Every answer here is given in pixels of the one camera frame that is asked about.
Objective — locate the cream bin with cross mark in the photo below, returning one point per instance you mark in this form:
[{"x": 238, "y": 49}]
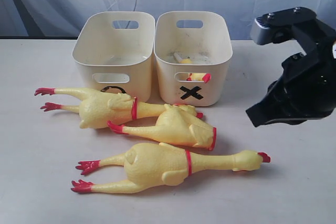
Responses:
[{"x": 204, "y": 38}]

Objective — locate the headless rubber chicken body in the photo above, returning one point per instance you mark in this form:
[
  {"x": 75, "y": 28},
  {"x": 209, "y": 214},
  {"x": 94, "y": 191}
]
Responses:
[{"x": 177, "y": 126}]

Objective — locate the whole rubber chicken front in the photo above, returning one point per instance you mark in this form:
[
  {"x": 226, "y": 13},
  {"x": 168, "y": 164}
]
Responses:
[{"x": 150, "y": 165}]

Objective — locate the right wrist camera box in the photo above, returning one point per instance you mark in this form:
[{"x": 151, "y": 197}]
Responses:
[{"x": 276, "y": 27}]

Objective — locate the whole rubber chicken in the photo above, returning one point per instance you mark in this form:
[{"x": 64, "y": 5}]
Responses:
[
  {"x": 150, "y": 165},
  {"x": 97, "y": 108}
]

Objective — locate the cream bin with circle mark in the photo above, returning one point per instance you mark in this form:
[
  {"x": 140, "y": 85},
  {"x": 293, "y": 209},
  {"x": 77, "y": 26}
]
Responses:
[{"x": 113, "y": 53}]

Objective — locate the whole rubber chicken near bins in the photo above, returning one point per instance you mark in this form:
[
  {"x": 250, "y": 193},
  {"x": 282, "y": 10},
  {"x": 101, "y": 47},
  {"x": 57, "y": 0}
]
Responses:
[{"x": 97, "y": 108}]

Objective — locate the detached rubber chicken head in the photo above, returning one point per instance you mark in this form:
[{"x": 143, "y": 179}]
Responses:
[{"x": 205, "y": 77}]

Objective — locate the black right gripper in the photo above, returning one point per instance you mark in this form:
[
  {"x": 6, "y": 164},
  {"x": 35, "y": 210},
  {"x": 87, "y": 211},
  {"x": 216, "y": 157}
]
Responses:
[{"x": 306, "y": 88}]

